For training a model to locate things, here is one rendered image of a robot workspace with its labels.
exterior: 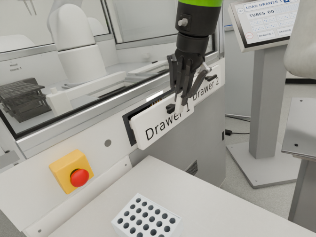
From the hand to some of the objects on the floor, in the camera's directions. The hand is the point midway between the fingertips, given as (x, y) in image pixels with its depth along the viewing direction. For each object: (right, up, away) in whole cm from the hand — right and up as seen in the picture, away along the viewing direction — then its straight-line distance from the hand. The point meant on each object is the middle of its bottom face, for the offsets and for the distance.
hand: (180, 103), depth 54 cm
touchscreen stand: (+83, -40, +95) cm, 132 cm away
